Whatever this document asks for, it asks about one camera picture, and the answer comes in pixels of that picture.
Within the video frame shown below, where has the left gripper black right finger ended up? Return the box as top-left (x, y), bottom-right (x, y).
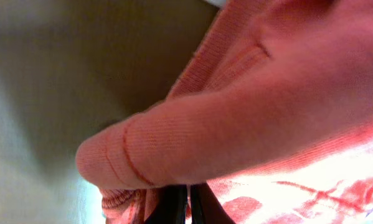
top-left (190, 183), bottom-right (235, 224)

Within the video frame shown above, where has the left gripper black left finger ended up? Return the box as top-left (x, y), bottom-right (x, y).
top-left (144, 185), bottom-right (187, 224)

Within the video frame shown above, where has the red t-shirt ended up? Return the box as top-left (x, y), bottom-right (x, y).
top-left (76, 0), bottom-right (373, 223)

